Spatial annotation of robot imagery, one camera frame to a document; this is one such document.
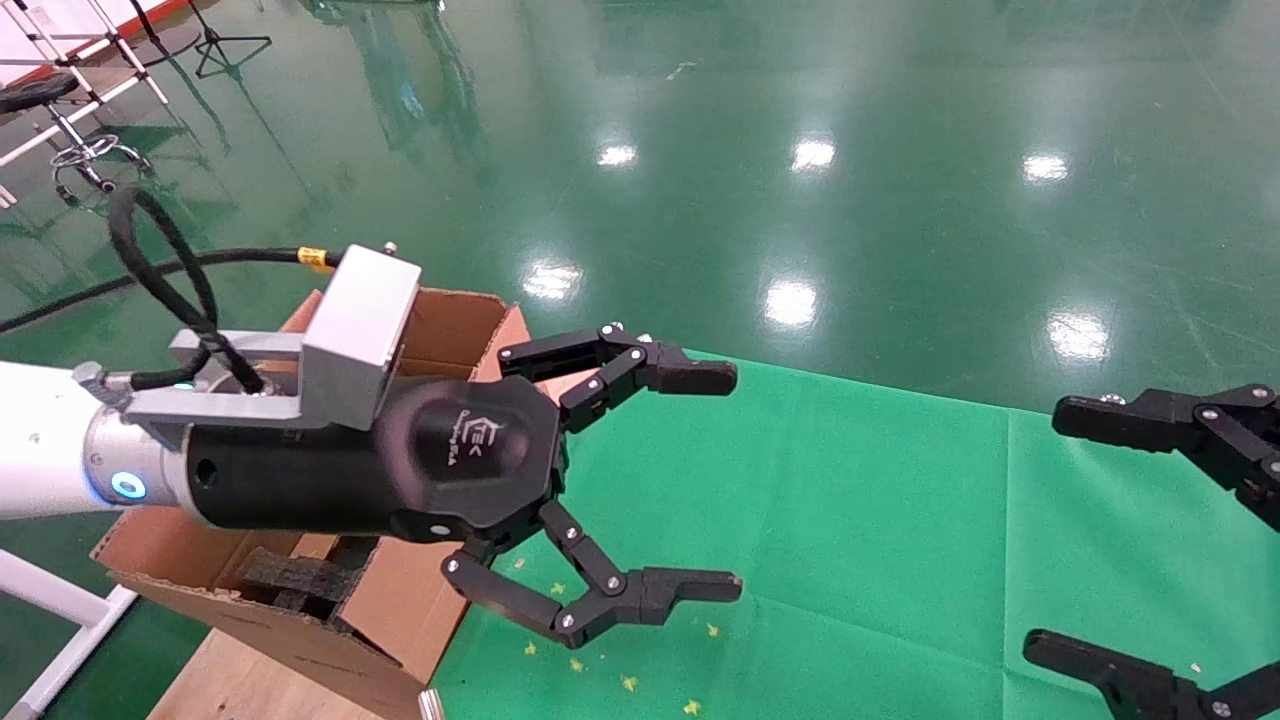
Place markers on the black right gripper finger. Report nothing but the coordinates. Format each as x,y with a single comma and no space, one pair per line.
1130,420
1130,685

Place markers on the white pipe rack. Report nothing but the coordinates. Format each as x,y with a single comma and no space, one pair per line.
110,96

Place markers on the white pipe frame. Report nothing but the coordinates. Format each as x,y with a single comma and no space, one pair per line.
50,590

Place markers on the black foam block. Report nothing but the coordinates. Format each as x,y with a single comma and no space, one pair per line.
290,578

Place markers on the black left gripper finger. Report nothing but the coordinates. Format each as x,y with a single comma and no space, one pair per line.
690,375
660,590

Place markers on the green table cloth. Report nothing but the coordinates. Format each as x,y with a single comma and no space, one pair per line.
850,550

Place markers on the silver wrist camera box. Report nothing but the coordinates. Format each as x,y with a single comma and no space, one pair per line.
360,320

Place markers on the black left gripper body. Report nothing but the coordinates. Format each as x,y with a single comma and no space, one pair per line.
330,480

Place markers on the black round-base stand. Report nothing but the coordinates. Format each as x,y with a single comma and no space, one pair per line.
170,45

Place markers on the large open cardboard carton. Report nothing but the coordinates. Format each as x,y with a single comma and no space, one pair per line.
200,560

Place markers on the black seat chrome stool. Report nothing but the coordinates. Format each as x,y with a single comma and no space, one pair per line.
30,92

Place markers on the black tripod stand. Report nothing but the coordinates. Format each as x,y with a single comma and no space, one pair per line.
210,35

